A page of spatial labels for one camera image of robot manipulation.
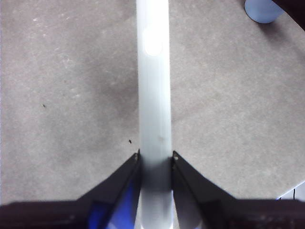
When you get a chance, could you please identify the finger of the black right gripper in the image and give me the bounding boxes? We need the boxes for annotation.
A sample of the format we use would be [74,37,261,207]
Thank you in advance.
[272,0,305,40]

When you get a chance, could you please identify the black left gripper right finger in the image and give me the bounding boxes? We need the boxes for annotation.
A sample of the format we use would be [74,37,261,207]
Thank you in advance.
[171,150,305,229]

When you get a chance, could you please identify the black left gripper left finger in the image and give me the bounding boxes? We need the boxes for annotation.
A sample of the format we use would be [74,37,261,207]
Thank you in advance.
[0,149,142,229]

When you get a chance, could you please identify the blue ribbed plastic cup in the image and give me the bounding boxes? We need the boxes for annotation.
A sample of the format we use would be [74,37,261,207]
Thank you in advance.
[244,0,285,24]

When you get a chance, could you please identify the grey-handled sponge cup brush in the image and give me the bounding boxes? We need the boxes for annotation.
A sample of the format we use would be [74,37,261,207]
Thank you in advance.
[134,0,176,229]

